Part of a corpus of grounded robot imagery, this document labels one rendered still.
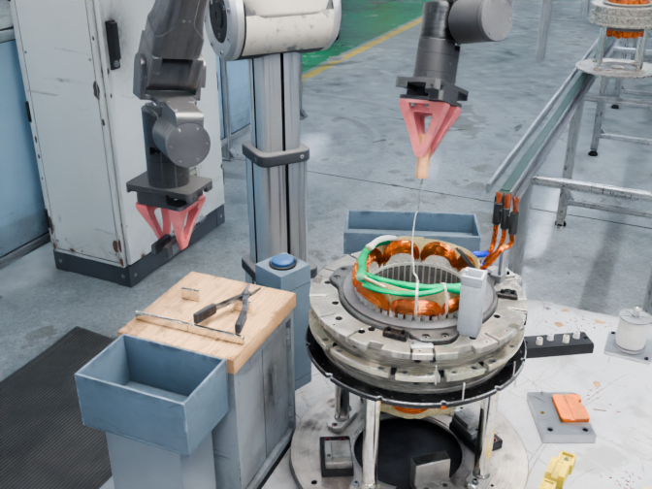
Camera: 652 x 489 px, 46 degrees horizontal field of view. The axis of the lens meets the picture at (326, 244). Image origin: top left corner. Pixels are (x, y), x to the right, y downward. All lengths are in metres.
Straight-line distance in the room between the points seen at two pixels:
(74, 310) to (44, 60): 1.02
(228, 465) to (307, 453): 0.17
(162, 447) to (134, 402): 0.07
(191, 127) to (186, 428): 0.38
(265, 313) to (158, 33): 0.44
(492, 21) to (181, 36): 0.38
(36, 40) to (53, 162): 0.51
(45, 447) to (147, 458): 1.58
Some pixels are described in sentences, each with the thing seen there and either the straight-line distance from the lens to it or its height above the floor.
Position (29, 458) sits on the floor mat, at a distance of 2.65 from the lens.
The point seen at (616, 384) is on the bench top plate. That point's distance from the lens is 1.58.
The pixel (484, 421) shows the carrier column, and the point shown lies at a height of 0.92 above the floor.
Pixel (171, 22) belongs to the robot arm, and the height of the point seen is 1.50.
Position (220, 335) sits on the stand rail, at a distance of 1.09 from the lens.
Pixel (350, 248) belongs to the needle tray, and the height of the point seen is 1.03.
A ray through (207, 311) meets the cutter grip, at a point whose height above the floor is 1.09.
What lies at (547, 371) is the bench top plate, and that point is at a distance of 1.58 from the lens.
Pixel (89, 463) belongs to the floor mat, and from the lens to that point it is 2.57.
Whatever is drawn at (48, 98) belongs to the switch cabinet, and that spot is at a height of 0.82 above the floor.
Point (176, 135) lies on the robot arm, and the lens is 0.95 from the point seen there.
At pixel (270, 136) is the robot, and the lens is 1.46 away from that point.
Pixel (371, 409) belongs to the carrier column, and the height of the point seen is 0.97.
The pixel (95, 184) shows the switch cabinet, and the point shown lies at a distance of 3.37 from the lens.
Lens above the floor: 1.66
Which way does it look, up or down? 26 degrees down
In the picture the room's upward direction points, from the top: straight up
